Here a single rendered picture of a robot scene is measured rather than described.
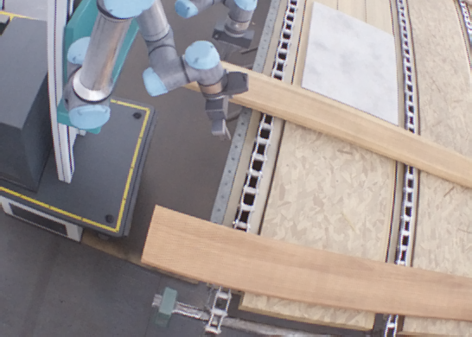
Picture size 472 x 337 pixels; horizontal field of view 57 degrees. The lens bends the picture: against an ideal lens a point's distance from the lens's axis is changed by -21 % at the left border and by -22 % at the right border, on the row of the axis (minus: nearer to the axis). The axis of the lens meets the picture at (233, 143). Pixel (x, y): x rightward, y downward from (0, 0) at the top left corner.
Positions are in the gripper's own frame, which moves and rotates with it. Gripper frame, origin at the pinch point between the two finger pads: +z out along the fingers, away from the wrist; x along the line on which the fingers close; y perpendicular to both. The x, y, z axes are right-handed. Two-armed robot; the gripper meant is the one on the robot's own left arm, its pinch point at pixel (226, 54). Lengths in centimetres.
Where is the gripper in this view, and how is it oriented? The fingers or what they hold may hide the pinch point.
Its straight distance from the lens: 186.5
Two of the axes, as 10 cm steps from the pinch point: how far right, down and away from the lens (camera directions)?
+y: -2.2, 7.9, -5.8
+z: -2.2, 5.4, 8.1
